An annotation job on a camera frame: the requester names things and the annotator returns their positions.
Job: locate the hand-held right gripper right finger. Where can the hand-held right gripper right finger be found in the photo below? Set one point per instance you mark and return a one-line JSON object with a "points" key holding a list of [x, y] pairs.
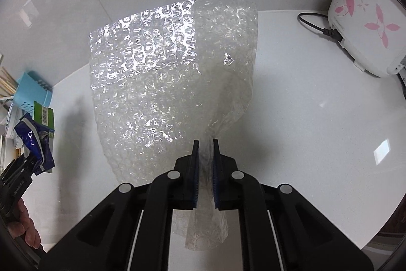
{"points": [[217, 172]]}

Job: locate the blue rimmed plate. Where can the blue rimmed plate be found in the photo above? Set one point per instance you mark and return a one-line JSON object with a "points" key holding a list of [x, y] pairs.
{"points": [[12, 125]]}

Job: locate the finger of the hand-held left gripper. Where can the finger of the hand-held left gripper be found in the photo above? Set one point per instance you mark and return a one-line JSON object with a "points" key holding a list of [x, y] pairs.
{"points": [[20, 178], [20, 164]]}

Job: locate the blue utensil holder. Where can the blue utensil holder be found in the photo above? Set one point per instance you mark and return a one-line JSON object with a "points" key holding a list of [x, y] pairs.
{"points": [[33, 90]]}

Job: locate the person's left hand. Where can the person's left hand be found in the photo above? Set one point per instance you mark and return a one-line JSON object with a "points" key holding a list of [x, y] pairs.
{"points": [[28, 229]]}

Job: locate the green white box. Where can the green white box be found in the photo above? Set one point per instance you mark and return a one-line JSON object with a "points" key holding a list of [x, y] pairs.
{"points": [[44, 118]]}

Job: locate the white floral rice cooker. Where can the white floral rice cooker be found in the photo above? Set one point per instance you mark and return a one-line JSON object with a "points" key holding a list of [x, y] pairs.
{"points": [[364, 23]]}

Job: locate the bundle of wooden chopsticks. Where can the bundle of wooden chopsticks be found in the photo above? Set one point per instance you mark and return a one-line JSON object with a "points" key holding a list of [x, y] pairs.
{"points": [[8, 80]]}

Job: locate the blue snack wrapper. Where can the blue snack wrapper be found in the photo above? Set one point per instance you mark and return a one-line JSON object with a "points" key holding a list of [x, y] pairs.
{"points": [[35, 144]]}

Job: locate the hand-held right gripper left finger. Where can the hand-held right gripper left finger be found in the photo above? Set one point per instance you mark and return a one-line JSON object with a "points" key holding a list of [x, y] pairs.
{"points": [[195, 172]]}

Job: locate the bubble wrap sheet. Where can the bubble wrap sheet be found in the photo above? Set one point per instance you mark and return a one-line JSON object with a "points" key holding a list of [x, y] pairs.
{"points": [[142, 83]]}

